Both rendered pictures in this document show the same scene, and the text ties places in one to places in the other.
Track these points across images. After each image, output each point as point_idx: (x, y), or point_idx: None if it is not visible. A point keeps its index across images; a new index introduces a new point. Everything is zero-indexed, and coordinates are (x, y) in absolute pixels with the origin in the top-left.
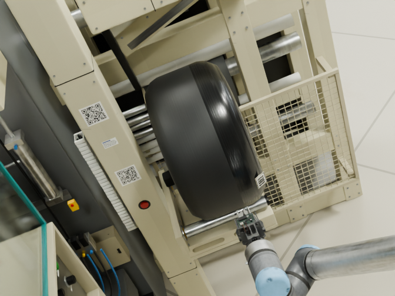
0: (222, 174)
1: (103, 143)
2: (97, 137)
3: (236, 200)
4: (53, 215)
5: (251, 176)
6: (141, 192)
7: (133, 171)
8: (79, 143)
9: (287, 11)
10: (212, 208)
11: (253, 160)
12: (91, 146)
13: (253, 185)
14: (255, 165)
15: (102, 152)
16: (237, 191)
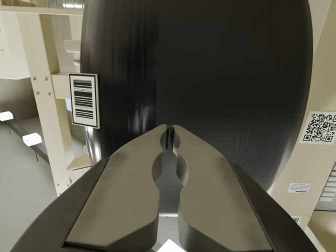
0: (178, 184)
1: (305, 191)
2: (305, 200)
3: (178, 72)
4: None
5: (106, 142)
6: (333, 81)
7: (308, 131)
8: (327, 199)
9: (66, 78)
10: (258, 86)
11: (96, 162)
12: (321, 192)
13: (109, 106)
14: (93, 147)
15: (318, 179)
16: (160, 116)
